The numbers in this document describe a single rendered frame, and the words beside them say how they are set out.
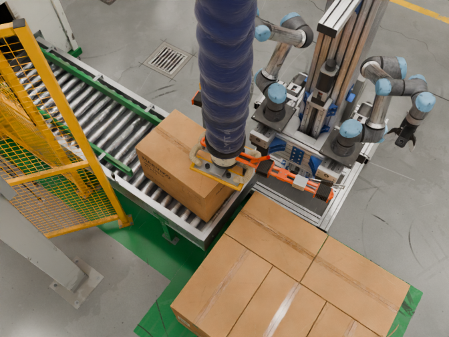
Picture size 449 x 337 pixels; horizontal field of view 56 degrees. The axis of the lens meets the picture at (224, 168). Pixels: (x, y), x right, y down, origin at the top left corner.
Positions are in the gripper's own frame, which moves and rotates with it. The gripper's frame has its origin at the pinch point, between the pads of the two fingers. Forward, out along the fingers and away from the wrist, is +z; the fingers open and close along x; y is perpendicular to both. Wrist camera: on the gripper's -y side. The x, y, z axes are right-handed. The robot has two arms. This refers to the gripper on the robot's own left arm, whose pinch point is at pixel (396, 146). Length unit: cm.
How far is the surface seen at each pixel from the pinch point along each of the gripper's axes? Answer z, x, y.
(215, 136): 2, 80, -42
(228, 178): 40, 72, -42
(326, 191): 27.7, 19.4, -26.0
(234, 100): -29, 71, -39
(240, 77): -43, 70, -37
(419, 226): 152, -56, 56
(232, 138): 3, 72, -38
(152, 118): 89, 163, -8
